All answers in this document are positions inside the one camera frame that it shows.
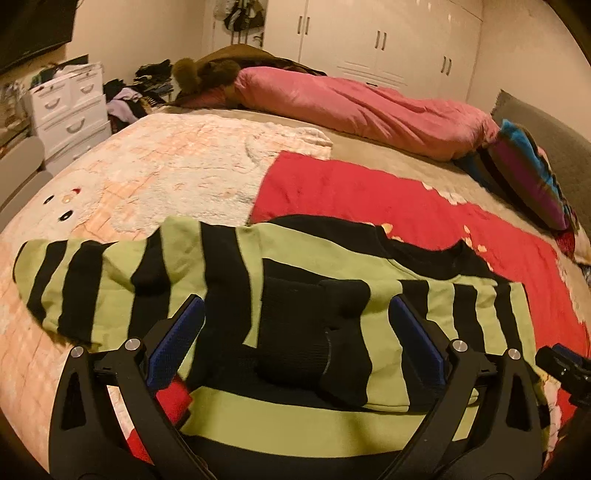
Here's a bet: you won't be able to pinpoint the colourful striped pillow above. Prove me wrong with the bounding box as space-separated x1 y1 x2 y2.
455 119 578 232

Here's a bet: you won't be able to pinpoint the brown fur-trimmed coat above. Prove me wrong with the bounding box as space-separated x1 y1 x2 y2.
172 45 328 100

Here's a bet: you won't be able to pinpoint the hanging bags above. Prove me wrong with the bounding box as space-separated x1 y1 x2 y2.
222 0 267 33

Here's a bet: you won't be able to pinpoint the white wardrobe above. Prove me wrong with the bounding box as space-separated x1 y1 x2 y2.
263 0 485 104

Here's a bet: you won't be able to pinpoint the white door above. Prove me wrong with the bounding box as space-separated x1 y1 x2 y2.
212 0 269 54

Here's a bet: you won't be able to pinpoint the beige bed sheet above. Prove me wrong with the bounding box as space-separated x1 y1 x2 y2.
157 104 561 241

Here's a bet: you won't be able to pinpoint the green black striped sweater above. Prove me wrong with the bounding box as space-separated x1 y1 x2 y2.
13 215 550 464

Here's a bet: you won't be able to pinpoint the grey headboard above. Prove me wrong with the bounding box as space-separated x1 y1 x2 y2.
492 89 591 222

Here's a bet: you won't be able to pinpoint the pink duvet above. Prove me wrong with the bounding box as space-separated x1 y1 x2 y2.
233 66 502 161

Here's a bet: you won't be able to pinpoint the red white printed blanket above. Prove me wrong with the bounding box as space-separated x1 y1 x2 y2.
0 113 591 480

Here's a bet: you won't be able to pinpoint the black television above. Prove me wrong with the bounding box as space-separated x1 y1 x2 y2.
0 0 77 75

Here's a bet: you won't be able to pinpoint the pile of dark clothes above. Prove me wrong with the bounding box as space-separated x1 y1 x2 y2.
102 59 178 134

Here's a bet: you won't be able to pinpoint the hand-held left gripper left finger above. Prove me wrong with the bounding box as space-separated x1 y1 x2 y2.
48 295 208 480

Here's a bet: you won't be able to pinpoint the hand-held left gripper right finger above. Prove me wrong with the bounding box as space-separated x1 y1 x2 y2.
383 295 550 480

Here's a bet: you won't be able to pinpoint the white drawer cabinet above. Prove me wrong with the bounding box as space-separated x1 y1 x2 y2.
28 62 112 162

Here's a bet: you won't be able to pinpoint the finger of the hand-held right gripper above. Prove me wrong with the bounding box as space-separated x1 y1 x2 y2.
536 343 591 408

